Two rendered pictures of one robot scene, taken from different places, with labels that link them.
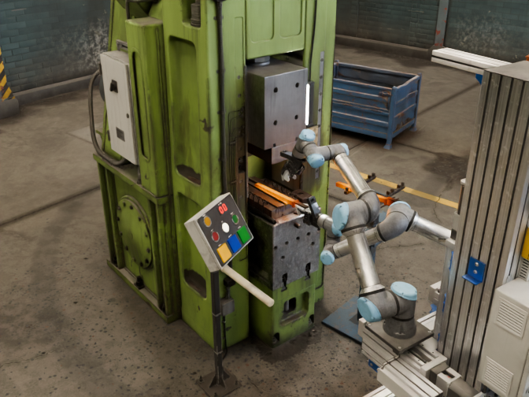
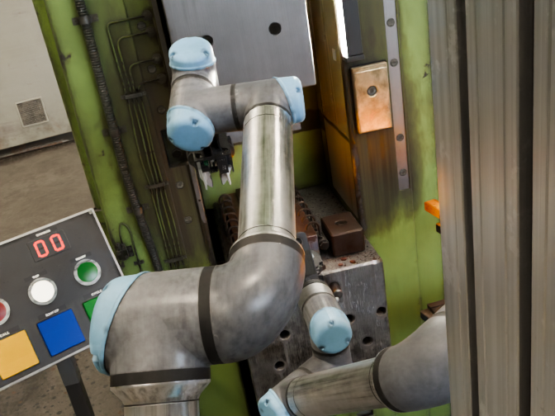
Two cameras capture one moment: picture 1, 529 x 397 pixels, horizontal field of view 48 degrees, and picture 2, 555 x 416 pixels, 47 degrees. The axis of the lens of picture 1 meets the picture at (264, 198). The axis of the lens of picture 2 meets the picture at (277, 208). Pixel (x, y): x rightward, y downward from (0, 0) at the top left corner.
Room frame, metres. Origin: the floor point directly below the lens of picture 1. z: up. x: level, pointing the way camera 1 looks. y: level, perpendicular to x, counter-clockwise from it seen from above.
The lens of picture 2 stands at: (1.91, -0.86, 1.72)
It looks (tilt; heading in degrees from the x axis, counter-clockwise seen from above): 24 degrees down; 32
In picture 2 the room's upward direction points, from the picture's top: 10 degrees counter-clockwise
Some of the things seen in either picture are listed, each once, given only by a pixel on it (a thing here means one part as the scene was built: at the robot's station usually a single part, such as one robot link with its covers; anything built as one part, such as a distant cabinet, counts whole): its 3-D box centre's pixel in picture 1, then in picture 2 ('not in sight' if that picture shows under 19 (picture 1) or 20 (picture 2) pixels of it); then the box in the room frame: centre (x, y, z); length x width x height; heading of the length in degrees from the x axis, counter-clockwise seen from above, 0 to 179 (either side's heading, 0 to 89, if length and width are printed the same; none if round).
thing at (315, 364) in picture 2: (332, 244); (328, 368); (2.80, -0.37, 0.90); 0.11 x 0.08 x 0.11; 162
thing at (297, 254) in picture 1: (268, 231); (297, 295); (3.31, -0.02, 0.69); 0.56 x 0.38 x 0.45; 38
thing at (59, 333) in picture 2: (233, 243); (61, 332); (2.63, 0.16, 1.01); 0.07 x 0.05 x 0.07; 153
